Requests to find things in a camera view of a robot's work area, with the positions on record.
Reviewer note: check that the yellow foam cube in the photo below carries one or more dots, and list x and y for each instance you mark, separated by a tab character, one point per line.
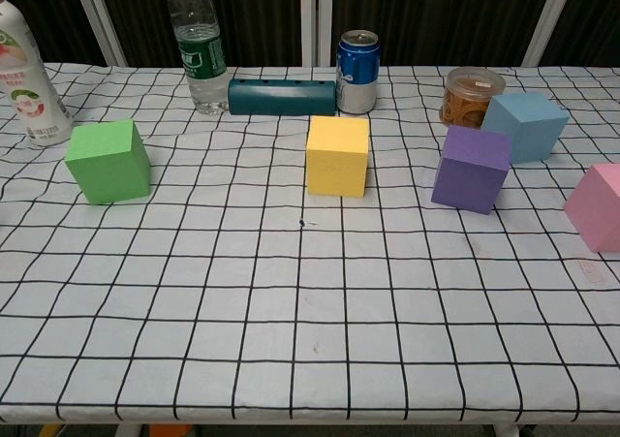
336	165

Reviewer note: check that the purple foam cube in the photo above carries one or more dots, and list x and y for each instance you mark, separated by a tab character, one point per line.
467	180

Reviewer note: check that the green foam cube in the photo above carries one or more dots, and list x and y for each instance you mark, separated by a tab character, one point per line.
106	165

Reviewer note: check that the light blue foam cube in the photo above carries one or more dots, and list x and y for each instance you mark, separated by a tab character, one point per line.
533	127

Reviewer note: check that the pink foam cube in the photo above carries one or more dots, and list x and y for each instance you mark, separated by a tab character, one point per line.
598	209

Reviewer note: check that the white black-grid tablecloth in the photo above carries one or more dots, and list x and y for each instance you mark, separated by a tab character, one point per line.
310	311

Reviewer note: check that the dark teal plastic case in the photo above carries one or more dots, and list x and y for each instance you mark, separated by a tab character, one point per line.
281	99

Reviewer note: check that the blue soda can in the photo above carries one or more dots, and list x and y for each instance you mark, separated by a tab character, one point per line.
357	73

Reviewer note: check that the clear water bottle green label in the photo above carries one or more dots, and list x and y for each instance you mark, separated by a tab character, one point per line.
198	59

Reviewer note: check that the clear jar of rubber bands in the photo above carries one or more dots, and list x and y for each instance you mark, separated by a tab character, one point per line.
465	98

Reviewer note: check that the orange object under table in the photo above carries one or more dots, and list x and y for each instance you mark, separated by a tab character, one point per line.
169	431

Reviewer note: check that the white table leg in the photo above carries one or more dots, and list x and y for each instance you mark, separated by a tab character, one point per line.
130	431
506	431

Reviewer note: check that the white drink bottle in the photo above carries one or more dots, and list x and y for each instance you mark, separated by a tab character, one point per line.
29	93

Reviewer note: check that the upright white frame post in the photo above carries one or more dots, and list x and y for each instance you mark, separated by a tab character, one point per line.
325	15
308	15

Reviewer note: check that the slanted white frame bar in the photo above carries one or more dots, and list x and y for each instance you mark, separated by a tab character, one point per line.
97	15
549	20

